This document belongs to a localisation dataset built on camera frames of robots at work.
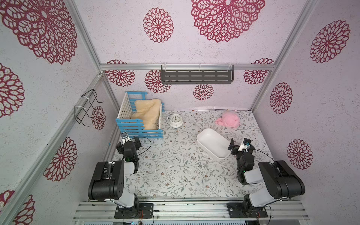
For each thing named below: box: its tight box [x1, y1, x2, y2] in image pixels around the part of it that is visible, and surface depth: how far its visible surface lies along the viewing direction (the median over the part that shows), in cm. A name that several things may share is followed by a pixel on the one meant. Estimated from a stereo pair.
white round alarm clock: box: [166, 113, 184, 128], surface depth 112 cm
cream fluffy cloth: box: [130, 98, 162, 130], surface depth 112 cm
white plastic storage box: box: [196, 127, 232, 161], surface depth 101 cm
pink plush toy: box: [214, 111, 241, 128], surface depth 108 cm
